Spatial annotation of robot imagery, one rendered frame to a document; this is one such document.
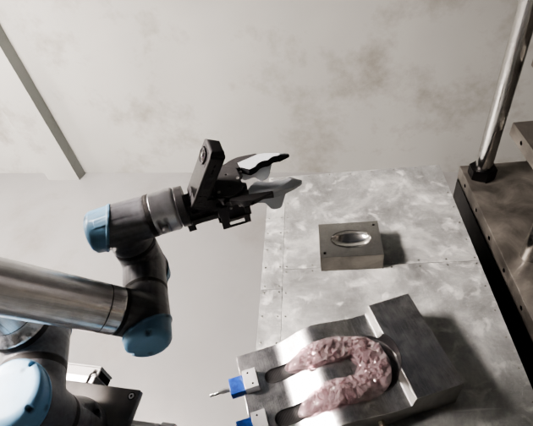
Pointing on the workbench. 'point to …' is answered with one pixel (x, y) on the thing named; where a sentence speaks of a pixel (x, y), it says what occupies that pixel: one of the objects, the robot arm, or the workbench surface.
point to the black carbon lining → (286, 417)
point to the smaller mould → (350, 246)
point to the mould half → (439, 379)
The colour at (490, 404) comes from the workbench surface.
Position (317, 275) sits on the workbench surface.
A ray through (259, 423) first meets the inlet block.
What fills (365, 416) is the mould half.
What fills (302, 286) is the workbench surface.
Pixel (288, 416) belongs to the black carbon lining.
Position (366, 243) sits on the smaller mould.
